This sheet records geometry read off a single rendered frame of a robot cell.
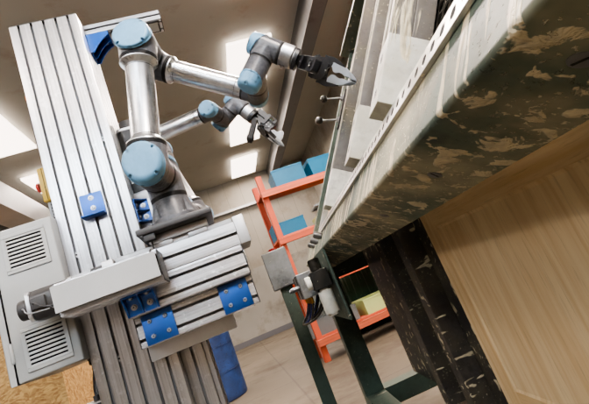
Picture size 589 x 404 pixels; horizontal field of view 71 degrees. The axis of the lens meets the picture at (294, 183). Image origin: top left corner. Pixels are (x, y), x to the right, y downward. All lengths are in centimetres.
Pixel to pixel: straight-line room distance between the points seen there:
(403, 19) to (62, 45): 146
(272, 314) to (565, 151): 971
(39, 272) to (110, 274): 39
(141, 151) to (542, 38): 107
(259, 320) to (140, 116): 909
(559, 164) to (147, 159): 97
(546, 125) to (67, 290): 109
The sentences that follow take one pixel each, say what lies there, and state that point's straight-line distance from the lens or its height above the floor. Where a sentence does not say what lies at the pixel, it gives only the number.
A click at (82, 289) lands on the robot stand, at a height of 91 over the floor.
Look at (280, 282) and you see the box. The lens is 197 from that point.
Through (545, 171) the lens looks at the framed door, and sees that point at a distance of 72.
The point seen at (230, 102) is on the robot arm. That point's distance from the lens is 200.
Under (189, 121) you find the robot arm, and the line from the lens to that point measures 192.
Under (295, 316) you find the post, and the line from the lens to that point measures 200.
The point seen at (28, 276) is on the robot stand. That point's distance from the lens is 155.
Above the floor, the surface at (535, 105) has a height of 77.
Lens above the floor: 71
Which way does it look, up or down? 14 degrees up
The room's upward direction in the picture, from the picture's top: 22 degrees counter-clockwise
